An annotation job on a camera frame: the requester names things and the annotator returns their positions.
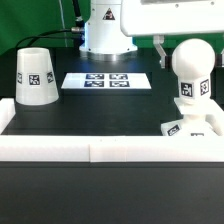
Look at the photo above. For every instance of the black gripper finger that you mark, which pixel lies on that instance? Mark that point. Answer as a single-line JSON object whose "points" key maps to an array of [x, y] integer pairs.
{"points": [[220, 59], [165, 60]]}

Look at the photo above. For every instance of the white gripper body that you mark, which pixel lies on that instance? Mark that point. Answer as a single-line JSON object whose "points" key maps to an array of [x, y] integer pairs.
{"points": [[171, 17]]}

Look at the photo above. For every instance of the white lamp bulb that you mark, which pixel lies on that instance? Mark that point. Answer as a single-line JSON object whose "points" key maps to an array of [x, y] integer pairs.
{"points": [[193, 61]]}

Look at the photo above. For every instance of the white lamp base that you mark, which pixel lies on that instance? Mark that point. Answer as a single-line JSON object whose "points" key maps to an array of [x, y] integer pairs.
{"points": [[193, 123]]}

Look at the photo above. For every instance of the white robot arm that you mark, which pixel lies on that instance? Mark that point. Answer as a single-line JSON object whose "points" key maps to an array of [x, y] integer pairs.
{"points": [[113, 24]]}

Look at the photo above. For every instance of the white lamp shade cone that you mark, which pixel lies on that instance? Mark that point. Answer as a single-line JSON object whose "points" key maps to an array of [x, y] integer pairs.
{"points": [[35, 80]]}

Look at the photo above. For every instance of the white right fence bar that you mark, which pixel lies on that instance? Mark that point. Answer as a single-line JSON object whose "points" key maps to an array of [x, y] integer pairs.
{"points": [[216, 118]]}

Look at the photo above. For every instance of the white fence bar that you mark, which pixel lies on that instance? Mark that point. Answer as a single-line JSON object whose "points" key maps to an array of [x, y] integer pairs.
{"points": [[111, 149], [216, 118], [7, 112]]}

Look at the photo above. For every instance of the white marker tag plate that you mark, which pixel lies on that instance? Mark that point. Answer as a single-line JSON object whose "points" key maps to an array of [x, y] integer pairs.
{"points": [[106, 81]]}

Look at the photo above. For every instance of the white front fence bar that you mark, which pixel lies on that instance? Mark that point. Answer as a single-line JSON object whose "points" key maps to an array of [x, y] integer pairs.
{"points": [[111, 149]]}

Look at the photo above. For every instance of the white left fence bar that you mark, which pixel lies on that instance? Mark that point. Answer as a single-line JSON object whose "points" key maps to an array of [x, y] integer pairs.
{"points": [[7, 112]]}

